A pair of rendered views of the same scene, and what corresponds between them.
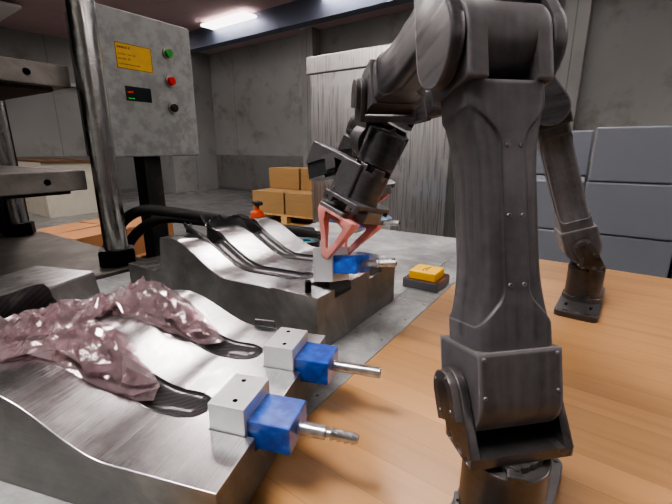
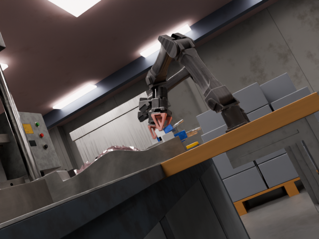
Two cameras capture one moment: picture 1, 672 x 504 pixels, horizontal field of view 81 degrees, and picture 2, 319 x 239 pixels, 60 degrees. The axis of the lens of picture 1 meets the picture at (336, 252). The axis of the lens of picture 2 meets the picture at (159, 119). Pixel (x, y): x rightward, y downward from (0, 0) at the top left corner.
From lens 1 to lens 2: 0.76 m
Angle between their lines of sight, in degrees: 31
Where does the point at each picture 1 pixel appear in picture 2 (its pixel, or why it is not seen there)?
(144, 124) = (36, 156)
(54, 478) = (134, 166)
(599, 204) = not seen: hidden behind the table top
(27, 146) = not seen: outside the picture
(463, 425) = (217, 103)
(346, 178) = (155, 104)
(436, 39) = (172, 47)
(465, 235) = (196, 76)
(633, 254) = not seen: hidden behind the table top
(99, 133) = (30, 155)
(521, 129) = (195, 55)
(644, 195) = (257, 114)
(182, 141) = (52, 160)
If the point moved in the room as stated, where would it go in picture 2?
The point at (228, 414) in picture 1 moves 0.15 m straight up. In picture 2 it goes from (168, 134) to (150, 94)
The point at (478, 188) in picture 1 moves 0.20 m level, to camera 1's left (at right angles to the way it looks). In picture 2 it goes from (193, 66) to (144, 82)
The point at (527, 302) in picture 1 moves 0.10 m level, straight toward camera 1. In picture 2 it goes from (214, 79) to (214, 72)
